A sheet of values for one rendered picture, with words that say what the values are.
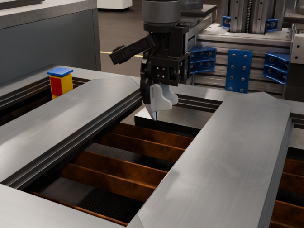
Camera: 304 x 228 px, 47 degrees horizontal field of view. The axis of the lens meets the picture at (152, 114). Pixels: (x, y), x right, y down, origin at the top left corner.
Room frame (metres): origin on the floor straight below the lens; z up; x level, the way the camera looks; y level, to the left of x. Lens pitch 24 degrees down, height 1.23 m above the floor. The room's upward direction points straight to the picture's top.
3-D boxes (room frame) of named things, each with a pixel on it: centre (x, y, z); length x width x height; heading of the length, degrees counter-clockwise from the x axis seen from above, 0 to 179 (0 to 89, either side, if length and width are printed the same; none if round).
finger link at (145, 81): (0.69, 0.01, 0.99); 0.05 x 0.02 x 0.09; 155
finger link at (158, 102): (0.69, -0.02, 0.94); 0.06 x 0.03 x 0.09; 65
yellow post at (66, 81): (1.09, 0.30, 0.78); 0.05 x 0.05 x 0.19; 65
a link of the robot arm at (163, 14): (0.70, -0.02, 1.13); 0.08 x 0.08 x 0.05
